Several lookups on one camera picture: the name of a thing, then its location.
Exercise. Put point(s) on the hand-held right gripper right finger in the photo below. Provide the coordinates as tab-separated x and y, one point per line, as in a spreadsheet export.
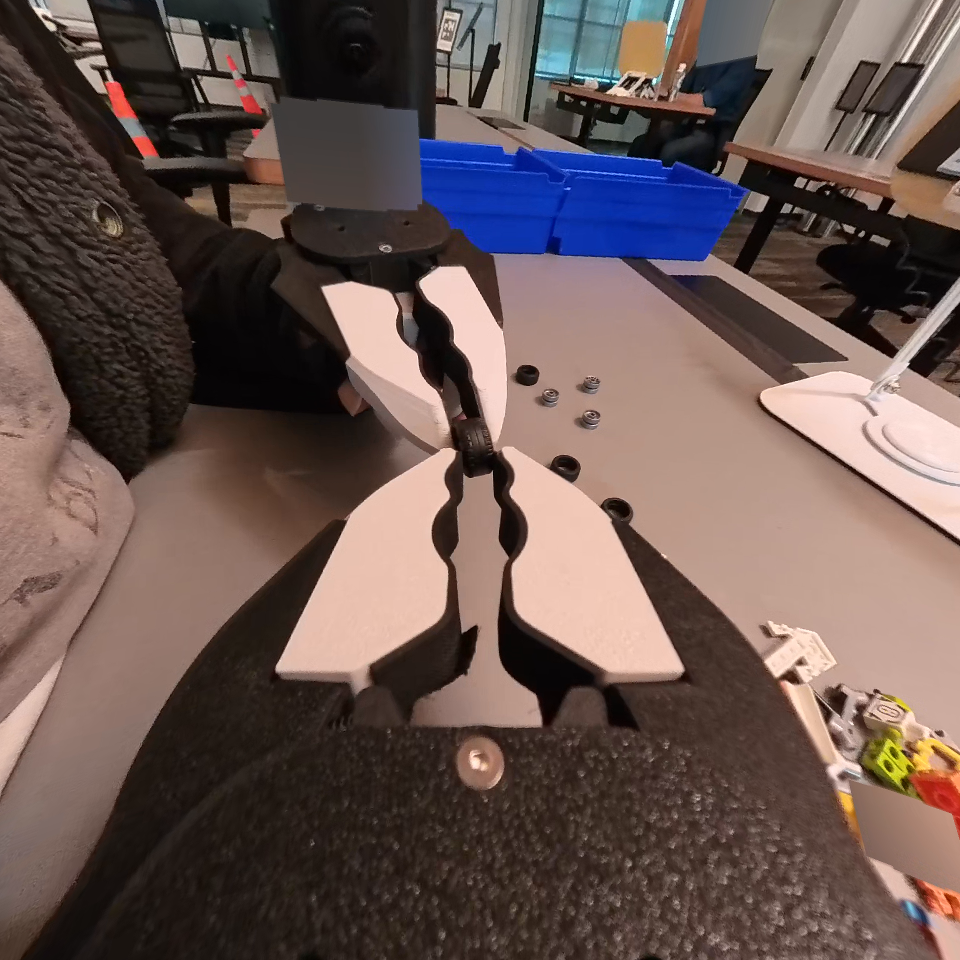
585	585

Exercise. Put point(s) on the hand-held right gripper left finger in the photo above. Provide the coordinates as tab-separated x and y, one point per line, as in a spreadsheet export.
367	585

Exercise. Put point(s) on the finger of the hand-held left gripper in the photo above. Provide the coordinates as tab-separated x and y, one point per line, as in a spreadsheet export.
375	352
476	330

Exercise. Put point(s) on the black lego tire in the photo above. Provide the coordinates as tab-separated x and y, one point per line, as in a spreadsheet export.
523	373
609	514
556	469

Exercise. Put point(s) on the black lego wheel grey rim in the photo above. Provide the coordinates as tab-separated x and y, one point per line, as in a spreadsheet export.
476	446

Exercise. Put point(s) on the person's left forearm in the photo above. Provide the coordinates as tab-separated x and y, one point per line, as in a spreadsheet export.
247	322

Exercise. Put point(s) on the pile of lego pieces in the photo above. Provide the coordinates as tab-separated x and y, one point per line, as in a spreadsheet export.
870	750

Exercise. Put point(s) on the person's left hand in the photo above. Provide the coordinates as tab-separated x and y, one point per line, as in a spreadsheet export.
352	399

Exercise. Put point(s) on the blue plastic bin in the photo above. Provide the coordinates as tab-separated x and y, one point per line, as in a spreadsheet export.
645	210
487	195

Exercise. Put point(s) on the grey desk wooden edge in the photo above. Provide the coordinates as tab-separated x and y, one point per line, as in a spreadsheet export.
262	157

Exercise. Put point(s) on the orange traffic cone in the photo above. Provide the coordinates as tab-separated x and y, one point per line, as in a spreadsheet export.
244	86
127	120

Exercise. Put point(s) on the framed sign on stand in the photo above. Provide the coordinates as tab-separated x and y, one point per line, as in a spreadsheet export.
450	30

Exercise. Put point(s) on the wooden desk black legs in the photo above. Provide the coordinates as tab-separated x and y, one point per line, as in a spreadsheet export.
630	101
810	169

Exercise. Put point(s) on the black table cover panel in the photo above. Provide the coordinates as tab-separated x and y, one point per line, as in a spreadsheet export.
757	322

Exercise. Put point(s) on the white stand base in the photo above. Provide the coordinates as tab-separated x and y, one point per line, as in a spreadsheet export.
810	412

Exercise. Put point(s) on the grey printed sweatshirt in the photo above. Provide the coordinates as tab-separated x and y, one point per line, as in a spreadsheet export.
52	525

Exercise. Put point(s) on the yellow panel board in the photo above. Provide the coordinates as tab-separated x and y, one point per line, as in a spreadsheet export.
643	41

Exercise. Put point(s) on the metal stand rod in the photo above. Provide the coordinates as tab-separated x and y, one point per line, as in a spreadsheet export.
919	337

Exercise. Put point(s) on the black framed sign stand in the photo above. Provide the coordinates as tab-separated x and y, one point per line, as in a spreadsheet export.
896	90
859	82

